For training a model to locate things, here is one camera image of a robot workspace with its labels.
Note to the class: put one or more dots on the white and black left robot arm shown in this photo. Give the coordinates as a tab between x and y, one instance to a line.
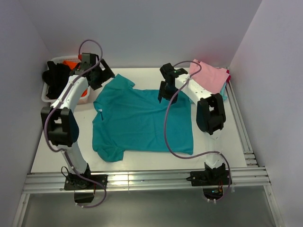
60	128

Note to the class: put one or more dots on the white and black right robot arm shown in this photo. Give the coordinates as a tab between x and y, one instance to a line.
210	117

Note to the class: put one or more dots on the aluminium front frame rail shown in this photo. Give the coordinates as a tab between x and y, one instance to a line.
144	180

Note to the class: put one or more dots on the orange t shirt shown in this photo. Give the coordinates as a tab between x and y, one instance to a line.
71	64

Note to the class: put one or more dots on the folded light teal t shirt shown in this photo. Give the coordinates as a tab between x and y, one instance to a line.
223	92

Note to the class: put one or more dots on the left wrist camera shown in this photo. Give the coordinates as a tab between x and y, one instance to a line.
88	58

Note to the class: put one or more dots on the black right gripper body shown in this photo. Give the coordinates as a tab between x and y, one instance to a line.
171	90

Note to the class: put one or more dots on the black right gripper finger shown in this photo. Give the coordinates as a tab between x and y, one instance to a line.
173	97
161	93

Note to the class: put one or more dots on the black t shirt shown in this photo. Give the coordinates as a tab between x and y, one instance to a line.
56	77

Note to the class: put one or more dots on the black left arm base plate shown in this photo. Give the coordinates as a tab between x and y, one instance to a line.
73	182

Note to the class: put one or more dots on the folded red t shirt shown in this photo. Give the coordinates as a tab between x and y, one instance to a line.
228	76

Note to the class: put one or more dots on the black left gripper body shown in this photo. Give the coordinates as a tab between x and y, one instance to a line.
98	70

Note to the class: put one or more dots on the aluminium right side rail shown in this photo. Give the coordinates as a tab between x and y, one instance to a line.
242	132

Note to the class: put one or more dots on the folded pink t shirt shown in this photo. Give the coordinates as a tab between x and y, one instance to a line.
210	78

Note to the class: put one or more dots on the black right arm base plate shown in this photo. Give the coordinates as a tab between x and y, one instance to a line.
209	178

